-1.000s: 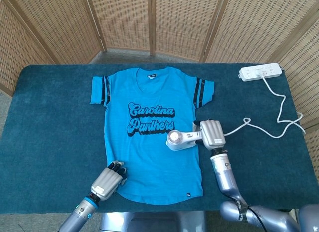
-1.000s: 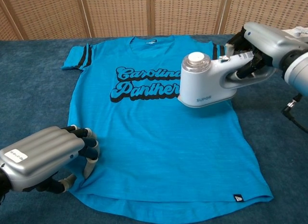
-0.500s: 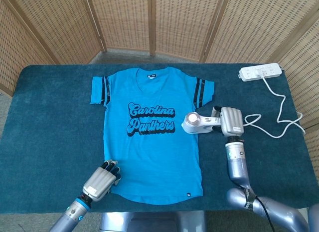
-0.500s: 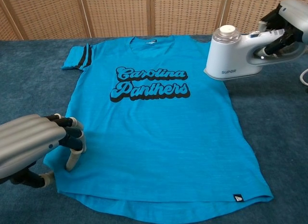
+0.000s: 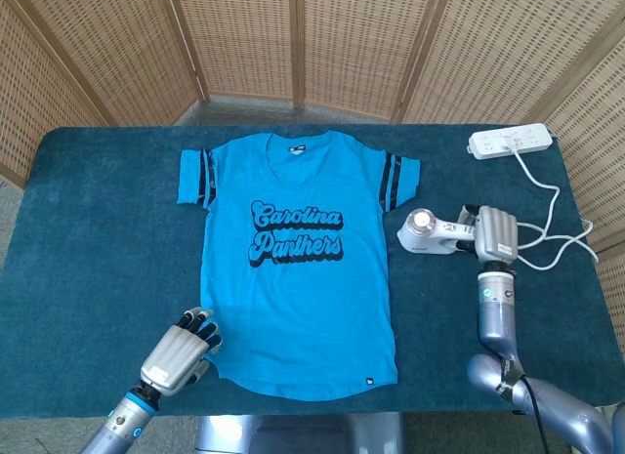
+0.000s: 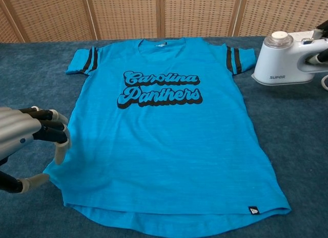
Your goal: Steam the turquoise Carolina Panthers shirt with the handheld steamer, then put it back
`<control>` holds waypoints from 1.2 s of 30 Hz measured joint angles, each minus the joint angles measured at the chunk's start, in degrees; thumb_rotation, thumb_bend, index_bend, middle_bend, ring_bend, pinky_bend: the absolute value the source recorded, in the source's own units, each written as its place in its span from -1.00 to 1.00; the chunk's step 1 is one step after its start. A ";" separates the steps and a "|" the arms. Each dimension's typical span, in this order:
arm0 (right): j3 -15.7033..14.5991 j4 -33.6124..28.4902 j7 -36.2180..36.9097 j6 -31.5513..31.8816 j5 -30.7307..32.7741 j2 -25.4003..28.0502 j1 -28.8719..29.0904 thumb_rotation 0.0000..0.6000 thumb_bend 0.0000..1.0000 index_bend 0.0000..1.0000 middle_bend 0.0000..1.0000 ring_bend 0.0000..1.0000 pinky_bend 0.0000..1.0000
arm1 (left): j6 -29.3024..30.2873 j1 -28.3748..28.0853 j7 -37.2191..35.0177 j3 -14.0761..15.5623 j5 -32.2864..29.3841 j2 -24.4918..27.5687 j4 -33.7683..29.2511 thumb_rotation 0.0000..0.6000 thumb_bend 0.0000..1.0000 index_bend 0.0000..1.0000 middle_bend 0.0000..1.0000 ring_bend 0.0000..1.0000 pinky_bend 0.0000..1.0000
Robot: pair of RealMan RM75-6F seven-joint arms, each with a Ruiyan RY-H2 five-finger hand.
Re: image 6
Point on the wicker folding screen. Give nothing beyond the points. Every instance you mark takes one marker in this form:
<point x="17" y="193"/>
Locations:
<point x="123" y="15"/>

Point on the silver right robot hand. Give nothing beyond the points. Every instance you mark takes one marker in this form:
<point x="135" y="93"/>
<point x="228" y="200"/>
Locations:
<point x="321" y="58"/>

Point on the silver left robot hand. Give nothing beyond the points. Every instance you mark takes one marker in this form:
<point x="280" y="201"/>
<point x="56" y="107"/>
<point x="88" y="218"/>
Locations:
<point x="15" y="128"/>

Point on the teal plush table cloth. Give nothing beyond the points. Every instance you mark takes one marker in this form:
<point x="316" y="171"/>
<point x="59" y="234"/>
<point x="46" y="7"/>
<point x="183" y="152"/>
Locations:
<point x="30" y="76"/>

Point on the blue Carolina Panthers t-shirt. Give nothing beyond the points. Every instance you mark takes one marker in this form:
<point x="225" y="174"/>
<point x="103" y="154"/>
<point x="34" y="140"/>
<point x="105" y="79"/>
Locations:
<point x="164" y="146"/>

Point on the white handheld garment steamer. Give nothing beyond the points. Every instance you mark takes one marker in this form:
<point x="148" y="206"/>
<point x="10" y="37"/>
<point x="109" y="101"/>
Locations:
<point x="274" y="61"/>

